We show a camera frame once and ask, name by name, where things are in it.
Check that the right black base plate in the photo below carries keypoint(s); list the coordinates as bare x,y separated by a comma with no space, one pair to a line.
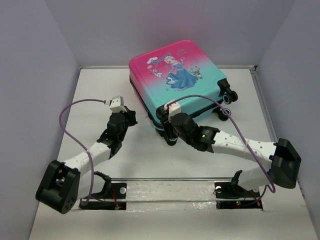
228,198

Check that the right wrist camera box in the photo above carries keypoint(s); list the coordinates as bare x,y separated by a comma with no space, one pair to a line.
172,108

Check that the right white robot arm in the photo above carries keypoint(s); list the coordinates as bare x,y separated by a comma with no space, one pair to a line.
278,162

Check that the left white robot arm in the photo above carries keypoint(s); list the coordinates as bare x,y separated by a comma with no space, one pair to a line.
63,183

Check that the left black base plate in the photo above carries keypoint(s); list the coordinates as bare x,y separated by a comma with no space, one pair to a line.
105,197

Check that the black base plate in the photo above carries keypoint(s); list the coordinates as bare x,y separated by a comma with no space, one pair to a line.
105,197
228,198

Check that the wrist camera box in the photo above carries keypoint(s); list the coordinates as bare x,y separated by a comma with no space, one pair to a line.
116,104
172,108

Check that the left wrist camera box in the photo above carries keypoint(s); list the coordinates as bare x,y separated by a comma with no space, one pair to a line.
116,104

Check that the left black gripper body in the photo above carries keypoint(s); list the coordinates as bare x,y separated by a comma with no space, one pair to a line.
123,133

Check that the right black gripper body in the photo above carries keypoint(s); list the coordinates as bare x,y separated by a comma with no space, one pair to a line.
170,131

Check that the pink and teal suitcase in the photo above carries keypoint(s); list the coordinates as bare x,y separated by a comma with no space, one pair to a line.
179,71

